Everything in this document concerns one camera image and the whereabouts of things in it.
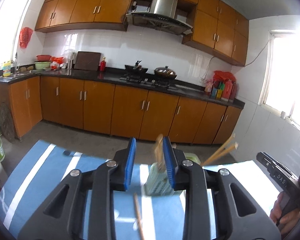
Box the wooden handled metal utensil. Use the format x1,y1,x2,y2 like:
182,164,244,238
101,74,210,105
154,134,165,172

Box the lower wooden kitchen cabinets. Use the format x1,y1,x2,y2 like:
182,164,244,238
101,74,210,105
0,76,241,145

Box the wooden kitchen cabinets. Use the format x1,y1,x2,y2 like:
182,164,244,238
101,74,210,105
35,0,249,66
0,76,241,145

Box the black kitchen countertop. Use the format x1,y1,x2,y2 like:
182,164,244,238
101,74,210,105
0,67,245,110

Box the upper wooden kitchen cabinets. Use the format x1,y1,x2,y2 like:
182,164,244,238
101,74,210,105
35,0,249,66

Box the right hand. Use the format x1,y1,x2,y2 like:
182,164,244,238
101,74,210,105
269,191,300,230

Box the green perforated utensil holder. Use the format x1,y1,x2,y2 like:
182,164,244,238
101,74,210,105
144,149,209,198

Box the wooden chopstick leaning in holder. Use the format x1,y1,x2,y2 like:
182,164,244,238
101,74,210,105
201,134,238,166

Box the blue white striped tablecloth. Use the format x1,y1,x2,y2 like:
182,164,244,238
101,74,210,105
0,140,279,239

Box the wooden chopstick on table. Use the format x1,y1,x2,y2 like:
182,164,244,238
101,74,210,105
133,193,145,240

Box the gas stove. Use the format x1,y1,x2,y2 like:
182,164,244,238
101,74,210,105
120,73,178,90

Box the lidded dark wok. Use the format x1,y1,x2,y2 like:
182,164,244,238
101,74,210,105
154,66,177,80

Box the red bag and boxes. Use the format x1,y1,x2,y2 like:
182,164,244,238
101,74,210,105
204,70,238,103

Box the red bottle on counter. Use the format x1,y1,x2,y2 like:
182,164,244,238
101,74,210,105
99,57,106,72

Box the dark wooden cutting board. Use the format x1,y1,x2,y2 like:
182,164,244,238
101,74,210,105
74,51,101,71

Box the green basin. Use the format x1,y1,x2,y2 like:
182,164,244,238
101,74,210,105
34,61,51,70

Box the red basin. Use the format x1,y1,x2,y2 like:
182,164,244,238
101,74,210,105
36,55,51,62

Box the steel range hood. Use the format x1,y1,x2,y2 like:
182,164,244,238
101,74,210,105
126,0,193,36

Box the yellow detergent bottle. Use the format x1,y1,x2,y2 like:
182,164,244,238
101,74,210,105
2,61,11,77

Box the red plastic bag on wall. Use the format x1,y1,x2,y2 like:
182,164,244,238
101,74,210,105
19,27,33,49

